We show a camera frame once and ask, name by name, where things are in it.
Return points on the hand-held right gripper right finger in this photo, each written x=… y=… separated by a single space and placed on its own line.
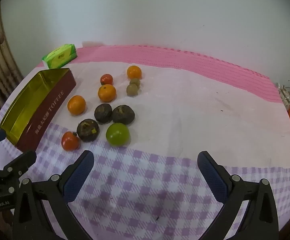
x=212 y=177

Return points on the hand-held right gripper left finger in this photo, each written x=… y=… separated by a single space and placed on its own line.
x=78 y=177

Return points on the red tomato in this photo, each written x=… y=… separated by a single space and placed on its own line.
x=106 y=79
x=70 y=141

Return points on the dark brown round fruit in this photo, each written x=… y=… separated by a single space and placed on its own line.
x=88 y=130
x=103 y=113
x=123 y=114

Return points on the green round fruit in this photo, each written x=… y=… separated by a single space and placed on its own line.
x=118 y=134

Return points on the maroon and gold tin box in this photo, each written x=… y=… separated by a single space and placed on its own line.
x=47 y=107

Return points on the orange mandarin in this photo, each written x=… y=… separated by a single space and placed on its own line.
x=76 y=105
x=134 y=72
x=106 y=93

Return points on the small brown longan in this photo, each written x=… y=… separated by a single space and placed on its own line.
x=135 y=81
x=132 y=90

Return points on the pink white checked tablecloth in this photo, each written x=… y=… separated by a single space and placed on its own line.
x=185 y=120

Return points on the green tissue pack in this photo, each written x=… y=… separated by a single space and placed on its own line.
x=61 y=56

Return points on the clear plastic wrapper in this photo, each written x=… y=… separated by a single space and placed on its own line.
x=283 y=95

